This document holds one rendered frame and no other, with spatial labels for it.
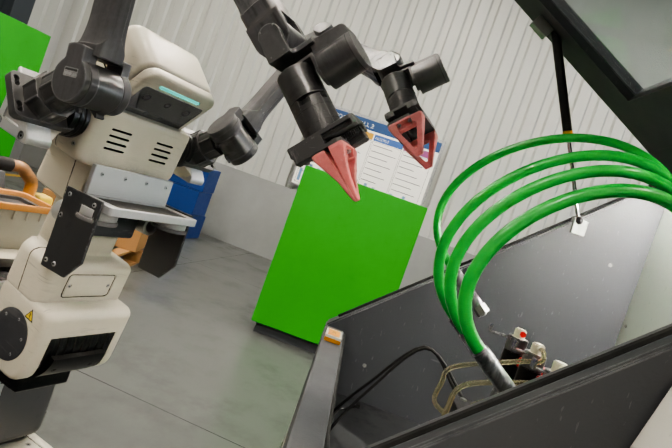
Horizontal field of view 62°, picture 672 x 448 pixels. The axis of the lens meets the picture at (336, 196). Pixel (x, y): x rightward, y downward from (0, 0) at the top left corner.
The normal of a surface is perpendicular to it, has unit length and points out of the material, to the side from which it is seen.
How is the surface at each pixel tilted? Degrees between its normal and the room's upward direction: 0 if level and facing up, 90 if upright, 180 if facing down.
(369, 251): 90
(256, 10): 89
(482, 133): 90
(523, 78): 90
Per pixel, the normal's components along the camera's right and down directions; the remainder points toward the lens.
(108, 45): 0.88, 0.24
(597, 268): -0.06, 0.00
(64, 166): -0.41, -0.14
